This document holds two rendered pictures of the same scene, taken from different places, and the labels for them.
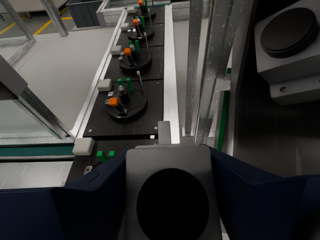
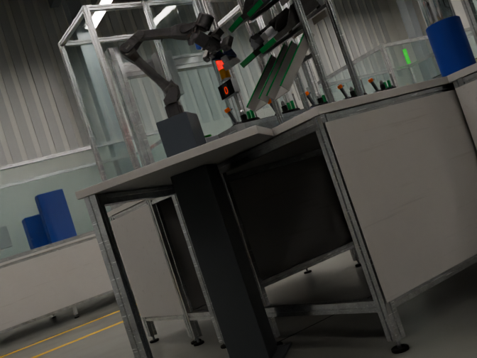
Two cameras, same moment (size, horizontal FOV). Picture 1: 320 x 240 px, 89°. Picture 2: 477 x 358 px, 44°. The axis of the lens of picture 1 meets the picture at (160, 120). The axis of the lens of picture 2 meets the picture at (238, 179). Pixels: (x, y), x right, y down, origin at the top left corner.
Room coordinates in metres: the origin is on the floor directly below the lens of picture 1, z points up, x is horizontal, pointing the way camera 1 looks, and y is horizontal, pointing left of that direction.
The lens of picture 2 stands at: (-1.79, -1.77, 0.62)
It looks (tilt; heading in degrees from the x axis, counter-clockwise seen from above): 3 degrees up; 47
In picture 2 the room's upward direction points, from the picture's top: 18 degrees counter-clockwise
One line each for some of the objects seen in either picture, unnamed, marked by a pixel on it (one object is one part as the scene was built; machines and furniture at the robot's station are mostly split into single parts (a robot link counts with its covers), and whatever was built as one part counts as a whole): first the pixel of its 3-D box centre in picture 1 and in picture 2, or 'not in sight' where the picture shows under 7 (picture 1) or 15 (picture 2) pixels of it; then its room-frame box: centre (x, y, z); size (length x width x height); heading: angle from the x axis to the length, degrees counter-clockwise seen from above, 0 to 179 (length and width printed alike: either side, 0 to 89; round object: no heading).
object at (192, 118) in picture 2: not in sight; (184, 140); (-0.25, 0.13, 0.96); 0.14 x 0.14 x 0.20; 33
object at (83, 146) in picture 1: (85, 147); not in sight; (0.25, 0.22, 0.97); 0.05 x 0.05 x 0.04; 82
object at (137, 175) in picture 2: not in sight; (203, 163); (-0.23, 0.09, 0.84); 0.90 x 0.70 x 0.03; 33
